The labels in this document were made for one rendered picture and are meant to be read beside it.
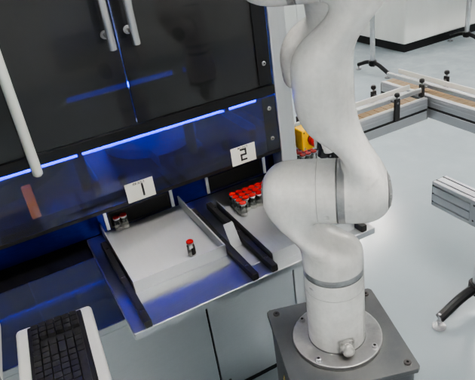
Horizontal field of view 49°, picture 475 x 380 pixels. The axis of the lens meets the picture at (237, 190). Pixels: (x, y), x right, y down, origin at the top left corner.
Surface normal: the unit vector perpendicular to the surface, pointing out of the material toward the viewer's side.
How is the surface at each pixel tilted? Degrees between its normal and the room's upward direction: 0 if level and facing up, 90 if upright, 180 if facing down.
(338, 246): 29
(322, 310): 90
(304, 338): 0
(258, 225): 0
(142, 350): 90
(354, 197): 80
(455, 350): 0
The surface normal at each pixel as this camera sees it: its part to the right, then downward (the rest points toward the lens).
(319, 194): -0.23, 0.11
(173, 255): -0.13, -0.87
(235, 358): 0.46, 0.37
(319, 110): -0.29, 0.58
